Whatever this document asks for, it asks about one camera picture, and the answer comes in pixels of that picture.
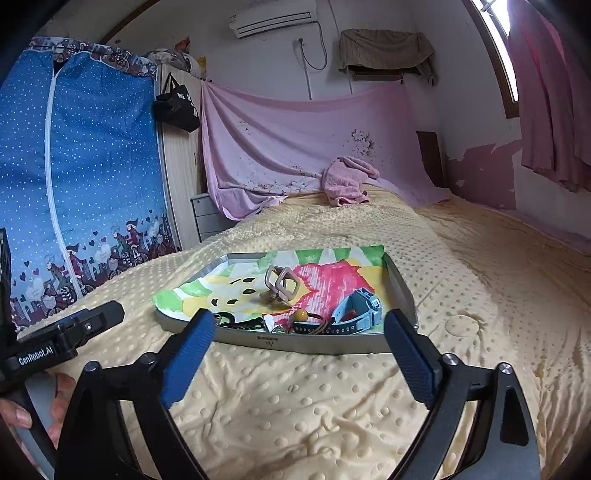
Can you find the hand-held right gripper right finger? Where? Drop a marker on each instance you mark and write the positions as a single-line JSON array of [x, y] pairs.
[[411, 364]]

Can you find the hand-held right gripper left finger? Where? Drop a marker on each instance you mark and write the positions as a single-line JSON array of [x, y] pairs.
[[189, 355]]

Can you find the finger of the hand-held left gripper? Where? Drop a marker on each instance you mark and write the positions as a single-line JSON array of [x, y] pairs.
[[97, 319]]

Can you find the grey metal tray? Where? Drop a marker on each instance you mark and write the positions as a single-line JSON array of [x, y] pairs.
[[323, 345]]

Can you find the person's left hand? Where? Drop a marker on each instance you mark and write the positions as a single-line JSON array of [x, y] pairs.
[[14, 415]]

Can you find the blue wrist watch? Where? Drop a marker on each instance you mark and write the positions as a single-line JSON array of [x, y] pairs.
[[364, 307]]

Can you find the yellow dotted blanket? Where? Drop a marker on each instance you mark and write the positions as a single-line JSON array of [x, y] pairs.
[[323, 415]]

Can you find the beige hair claw clip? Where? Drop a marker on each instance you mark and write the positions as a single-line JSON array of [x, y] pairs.
[[276, 295]]

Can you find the grey drawer cabinet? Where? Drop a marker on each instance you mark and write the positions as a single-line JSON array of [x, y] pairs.
[[207, 217]]

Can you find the blue printed wardrobe cover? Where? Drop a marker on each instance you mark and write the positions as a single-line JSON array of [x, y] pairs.
[[101, 161]]

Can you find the wooden wardrobe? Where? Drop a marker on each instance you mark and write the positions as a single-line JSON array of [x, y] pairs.
[[182, 184]]

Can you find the pink towel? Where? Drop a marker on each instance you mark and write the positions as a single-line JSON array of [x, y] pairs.
[[346, 180]]

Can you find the dark brown board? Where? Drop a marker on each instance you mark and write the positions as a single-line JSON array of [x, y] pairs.
[[431, 157]]

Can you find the black bag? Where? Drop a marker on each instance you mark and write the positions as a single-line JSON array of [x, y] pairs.
[[178, 110]]

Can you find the pink hanging sheet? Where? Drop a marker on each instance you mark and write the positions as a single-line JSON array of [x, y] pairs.
[[277, 138]]

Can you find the pile of plastic bags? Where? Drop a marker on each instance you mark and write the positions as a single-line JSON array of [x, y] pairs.
[[180, 57]]

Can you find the pink curtain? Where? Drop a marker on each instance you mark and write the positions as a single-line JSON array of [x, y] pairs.
[[554, 92]]

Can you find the brown cloth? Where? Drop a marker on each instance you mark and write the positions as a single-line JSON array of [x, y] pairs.
[[383, 46]]

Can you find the white air conditioner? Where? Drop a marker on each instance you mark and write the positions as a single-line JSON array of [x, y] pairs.
[[277, 21]]

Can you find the window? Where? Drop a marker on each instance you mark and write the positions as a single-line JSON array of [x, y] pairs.
[[496, 18]]

